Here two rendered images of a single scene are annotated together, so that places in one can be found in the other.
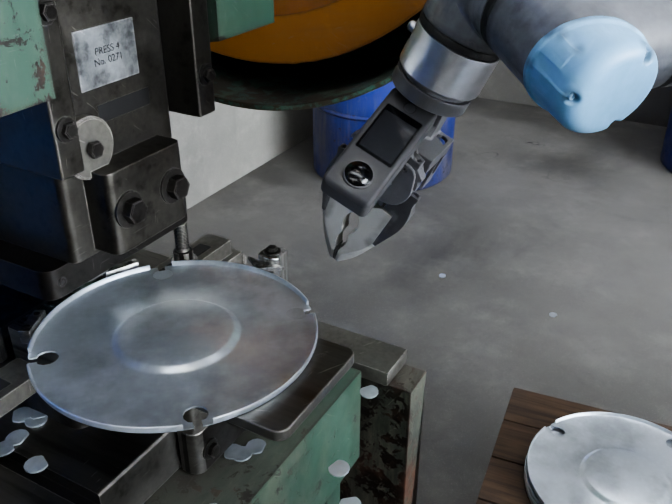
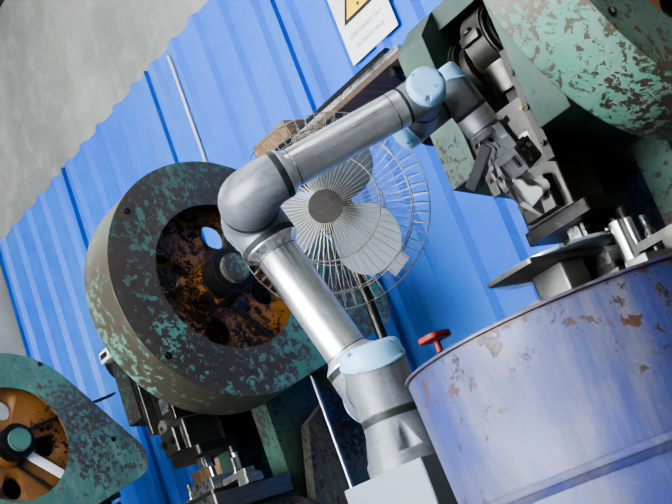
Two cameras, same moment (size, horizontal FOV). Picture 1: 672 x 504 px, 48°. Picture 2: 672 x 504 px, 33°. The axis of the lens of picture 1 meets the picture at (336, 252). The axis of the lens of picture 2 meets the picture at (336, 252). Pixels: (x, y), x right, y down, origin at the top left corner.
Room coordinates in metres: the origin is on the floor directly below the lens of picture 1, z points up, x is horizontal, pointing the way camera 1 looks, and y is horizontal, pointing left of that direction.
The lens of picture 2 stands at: (0.94, -2.32, 0.30)
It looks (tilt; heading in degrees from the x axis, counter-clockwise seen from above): 15 degrees up; 107
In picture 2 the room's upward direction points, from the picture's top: 21 degrees counter-clockwise
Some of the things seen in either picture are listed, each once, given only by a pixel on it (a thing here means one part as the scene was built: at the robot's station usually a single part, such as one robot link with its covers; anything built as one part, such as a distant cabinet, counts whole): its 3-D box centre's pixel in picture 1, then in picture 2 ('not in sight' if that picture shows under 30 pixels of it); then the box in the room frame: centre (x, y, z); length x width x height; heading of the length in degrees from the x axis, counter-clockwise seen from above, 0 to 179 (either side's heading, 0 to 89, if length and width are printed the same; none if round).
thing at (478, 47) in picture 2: not in sight; (509, 70); (0.70, 0.27, 1.27); 0.21 x 0.12 x 0.34; 61
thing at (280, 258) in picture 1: (273, 280); (623, 239); (0.79, 0.08, 0.75); 0.03 x 0.03 x 0.10; 61
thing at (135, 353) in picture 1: (176, 333); (557, 261); (0.63, 0.16, 0.78); 0.29 x 0.29 x 0.01
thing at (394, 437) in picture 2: not in sight; (402, 439); (0.33, -0.40, 0.50); 0.15 x 0.15 x 0.10
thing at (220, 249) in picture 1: (188, 255); (654, 234); (0.84, 0.19, 0.76); 0.17 x 0.06 x 0.10; 151
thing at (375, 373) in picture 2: not in sight; (378, 377); (0.33, -0.39, 0.62); 0.13 x 0.12 x 0.14; 115
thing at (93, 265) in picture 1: (72, 236); (579, 224); (0.70, 0.28, 0.86); 0.20 x 0.16 x 0.05; 151
